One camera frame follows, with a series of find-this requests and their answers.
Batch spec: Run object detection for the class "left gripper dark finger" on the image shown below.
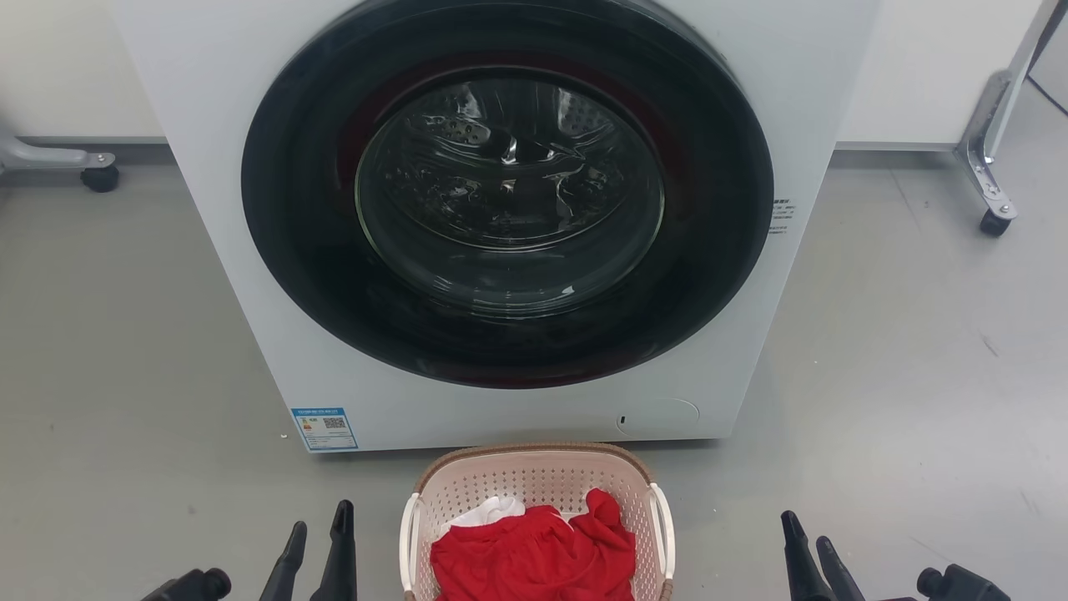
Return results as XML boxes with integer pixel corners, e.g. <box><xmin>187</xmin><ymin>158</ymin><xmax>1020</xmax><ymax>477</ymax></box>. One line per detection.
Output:
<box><xmin>310</xmin><ymin>499</ymin><xmax>358</xmax><ymax>601</ymax></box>
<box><xmin>259</xmin><ymin>522</ymin><xmax>308</xmax><ymax>601</ymax></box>

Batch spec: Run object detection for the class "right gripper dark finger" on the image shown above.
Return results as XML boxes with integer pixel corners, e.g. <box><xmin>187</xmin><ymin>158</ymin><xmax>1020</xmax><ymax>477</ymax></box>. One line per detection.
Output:
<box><xmin>780</xmin><ymin>511</ymin><xmax>835</xmax><ymax>601</ymax></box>
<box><xmin>816</xmin><ymin>537</ymin><xmax>864</xmax><ymax>601</ymax></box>

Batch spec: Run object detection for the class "beige perforated laundry basket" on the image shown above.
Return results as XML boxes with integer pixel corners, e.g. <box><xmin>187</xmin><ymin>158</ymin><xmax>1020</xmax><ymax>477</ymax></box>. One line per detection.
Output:
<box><xmin>399</xmin><ymin>442</ymin><xmax>675</xmax><ymax>601</ymax></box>

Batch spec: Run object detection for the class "blue energy label sticker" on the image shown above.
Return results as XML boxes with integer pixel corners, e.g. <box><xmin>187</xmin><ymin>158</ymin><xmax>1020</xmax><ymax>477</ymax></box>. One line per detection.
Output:
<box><xmin>290</xmin><ymin>407</ymin><xmax>360</xmax><ymax>452</ymax></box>

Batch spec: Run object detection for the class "white garment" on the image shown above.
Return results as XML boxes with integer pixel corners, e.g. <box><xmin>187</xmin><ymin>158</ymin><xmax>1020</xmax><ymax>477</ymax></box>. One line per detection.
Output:
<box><xmin>441</xmin><ymin>496</ymin><xmax>526</xmax><ymax>535</ymax></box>

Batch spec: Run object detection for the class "red garment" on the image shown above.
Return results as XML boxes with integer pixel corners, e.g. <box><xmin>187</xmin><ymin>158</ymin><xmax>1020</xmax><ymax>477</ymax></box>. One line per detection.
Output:
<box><xmin>430</xmin><ymin>488</ymin><xmax>637</xmax><ymax>601</ymax></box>

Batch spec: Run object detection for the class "black round washer door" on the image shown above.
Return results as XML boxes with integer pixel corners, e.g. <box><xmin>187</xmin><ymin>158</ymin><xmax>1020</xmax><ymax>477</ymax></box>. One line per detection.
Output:
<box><xmin>240</xmin><ymin>0</ymin><xmax>775</xmax><ymax>390</ymax></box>

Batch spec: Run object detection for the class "grey metal stand leg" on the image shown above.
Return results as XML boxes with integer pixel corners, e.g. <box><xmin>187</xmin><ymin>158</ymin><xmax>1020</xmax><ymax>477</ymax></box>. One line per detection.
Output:
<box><xmin>955</xmin><ymin>0</ymin><xmax>1068</xmax><ymax>220</ymax></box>
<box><xmin>0</xmin><ymin>134</ymin><xmax>118</xmax><ymax>176</ymax></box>

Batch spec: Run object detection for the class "white front-load washing machine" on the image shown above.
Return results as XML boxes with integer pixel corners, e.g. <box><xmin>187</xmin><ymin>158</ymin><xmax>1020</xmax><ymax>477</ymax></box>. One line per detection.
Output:
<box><xmin>108</xmin><ymin>0</ymin><xmax>881</xmax><ymax>454</ymax></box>

